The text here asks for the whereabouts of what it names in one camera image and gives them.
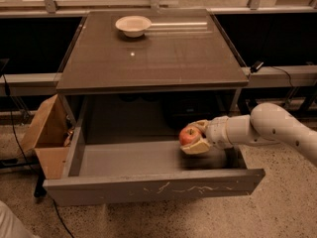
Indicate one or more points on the open grey top drawer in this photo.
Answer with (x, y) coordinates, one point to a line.
(125, 152)

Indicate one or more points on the white object bottom left corner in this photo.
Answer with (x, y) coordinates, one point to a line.
(11, 226)

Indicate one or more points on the red apple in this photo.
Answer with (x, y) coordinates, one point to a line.
(188, 135)

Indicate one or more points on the white bowl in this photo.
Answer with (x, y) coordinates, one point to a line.
(133, 26)

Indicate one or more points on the black box under cabinet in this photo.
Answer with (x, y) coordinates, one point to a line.
(180, 110)

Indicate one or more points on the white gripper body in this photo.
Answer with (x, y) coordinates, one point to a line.
(217, 133)

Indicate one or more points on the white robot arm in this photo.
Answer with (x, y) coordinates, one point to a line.
(267, 124)

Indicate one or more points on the grey cabinet with glass top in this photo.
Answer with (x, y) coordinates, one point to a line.
(182, 50)

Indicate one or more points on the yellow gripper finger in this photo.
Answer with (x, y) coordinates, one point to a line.
(197, 147)
(201, 125)

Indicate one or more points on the small black device on ledge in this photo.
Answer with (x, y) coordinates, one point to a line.
(256, 66)

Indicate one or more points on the brown cardboard box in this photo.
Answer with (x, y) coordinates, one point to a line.
(47, 137)

